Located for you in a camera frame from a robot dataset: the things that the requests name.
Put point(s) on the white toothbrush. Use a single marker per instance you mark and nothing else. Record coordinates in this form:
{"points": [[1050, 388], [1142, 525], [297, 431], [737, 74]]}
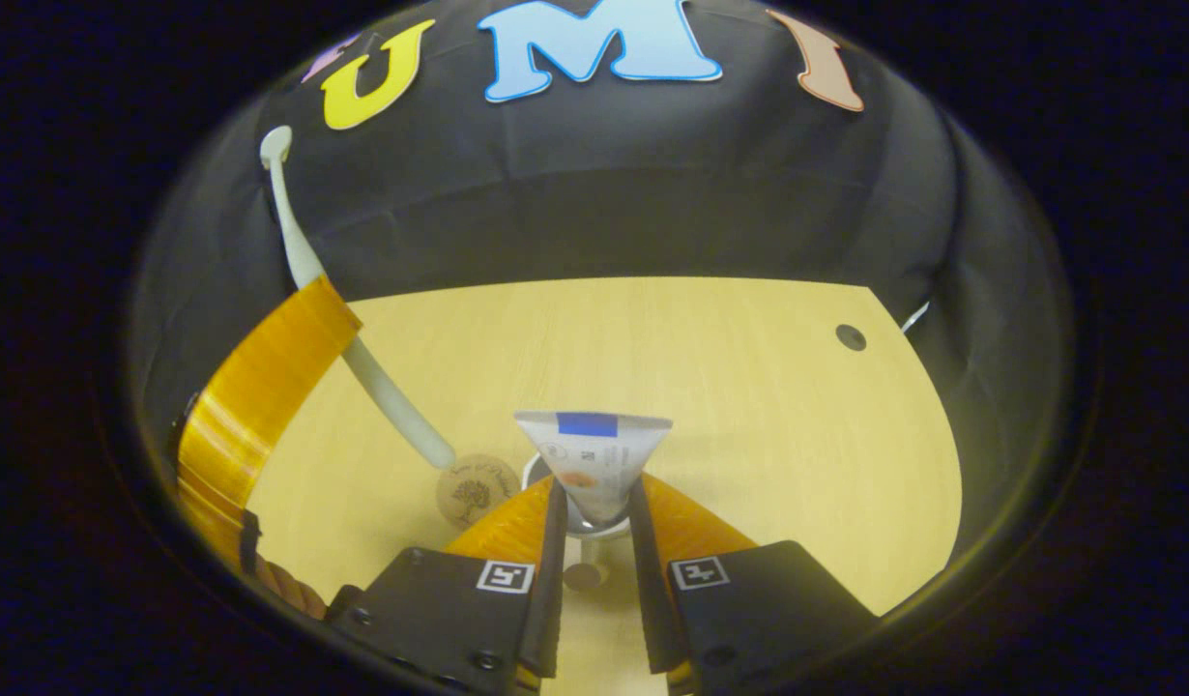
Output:
{"points": [[295, 242]]}

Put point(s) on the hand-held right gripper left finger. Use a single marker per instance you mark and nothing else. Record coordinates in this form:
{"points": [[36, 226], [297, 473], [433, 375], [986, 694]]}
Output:
{"points": [[554, 580]]}

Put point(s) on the black backdrop cloth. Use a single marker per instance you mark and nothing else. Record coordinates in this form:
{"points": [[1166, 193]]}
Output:
{"points": [[604, 184]]}

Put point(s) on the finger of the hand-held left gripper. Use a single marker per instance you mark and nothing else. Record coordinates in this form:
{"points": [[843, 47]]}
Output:
{"points": [[256, 387], [287, 588]]}

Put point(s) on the light wooden desktop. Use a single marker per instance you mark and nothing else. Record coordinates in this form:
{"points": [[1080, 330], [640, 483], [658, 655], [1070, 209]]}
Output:
{"points": [[749, 387]]}

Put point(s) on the round cork coaster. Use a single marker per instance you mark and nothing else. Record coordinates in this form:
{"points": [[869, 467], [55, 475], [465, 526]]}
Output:
{"points": [[471, 495]]}

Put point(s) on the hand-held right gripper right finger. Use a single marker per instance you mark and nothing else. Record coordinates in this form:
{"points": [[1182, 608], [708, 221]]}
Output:
{"points": [[650, 599]]}

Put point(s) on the white toothpaste tube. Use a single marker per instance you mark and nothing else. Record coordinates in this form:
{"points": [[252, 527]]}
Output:
{"points": [[594, 464]]}

